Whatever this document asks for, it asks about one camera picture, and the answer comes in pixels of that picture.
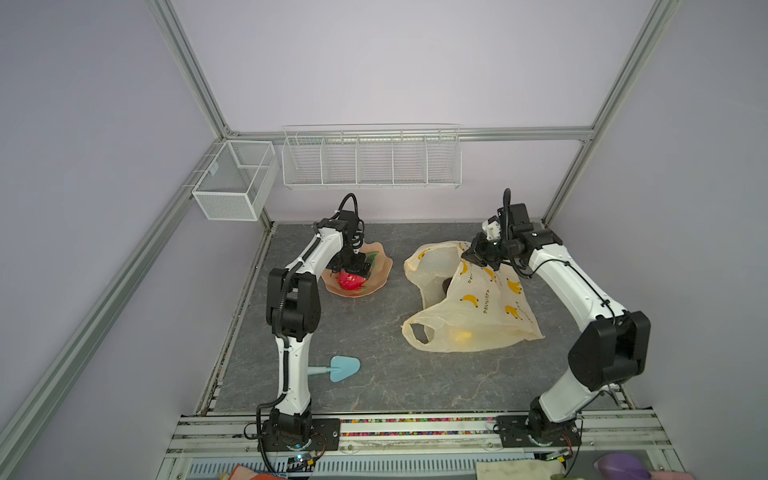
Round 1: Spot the pink dragon fruit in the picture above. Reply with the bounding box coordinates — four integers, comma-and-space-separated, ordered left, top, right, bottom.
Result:
337, 253, 377, 291

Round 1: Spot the pink wavy fruit plate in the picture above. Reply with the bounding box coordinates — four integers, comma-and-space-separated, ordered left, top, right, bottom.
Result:
321, 242, 394, 298

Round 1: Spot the banana print plastic bag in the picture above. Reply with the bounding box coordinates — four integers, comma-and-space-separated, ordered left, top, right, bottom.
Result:
402, 241, 544, 353

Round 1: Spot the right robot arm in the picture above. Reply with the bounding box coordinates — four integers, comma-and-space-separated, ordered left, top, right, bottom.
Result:
462, 190, 651, 447

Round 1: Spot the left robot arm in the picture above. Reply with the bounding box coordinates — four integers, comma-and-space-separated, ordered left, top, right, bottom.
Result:
257, 193, 372, 448

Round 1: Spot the light blue plastic spatula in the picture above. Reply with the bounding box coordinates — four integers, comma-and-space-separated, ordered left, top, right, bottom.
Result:
307, 356, 361, 383

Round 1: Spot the beige cloth at edge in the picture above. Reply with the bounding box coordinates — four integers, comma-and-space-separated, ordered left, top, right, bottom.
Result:
475, 460, 565, 480

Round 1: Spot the purple object at edge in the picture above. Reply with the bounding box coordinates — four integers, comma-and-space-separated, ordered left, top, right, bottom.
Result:
593, 452, 651, 480

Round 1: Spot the white wire shelf long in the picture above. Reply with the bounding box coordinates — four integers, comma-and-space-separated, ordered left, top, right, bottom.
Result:
282, 123, 463, 189

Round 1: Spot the white wire basket small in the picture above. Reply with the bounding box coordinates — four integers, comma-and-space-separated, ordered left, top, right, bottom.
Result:
192, 140, 279, 222

